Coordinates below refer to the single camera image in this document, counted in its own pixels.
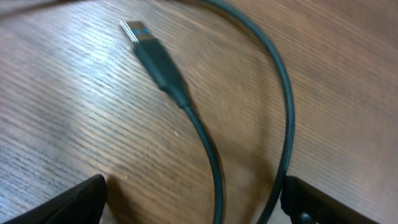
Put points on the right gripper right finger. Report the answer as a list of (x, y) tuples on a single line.
[(305, 204)]

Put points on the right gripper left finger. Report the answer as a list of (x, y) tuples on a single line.
[(83, 203)]

